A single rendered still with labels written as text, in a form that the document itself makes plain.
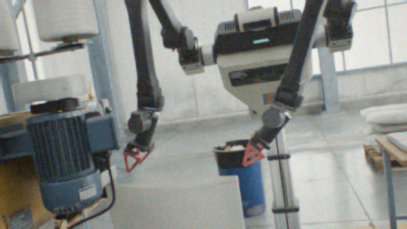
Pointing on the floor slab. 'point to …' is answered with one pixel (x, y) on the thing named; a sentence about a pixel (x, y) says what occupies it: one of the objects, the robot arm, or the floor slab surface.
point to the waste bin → (233, 160)
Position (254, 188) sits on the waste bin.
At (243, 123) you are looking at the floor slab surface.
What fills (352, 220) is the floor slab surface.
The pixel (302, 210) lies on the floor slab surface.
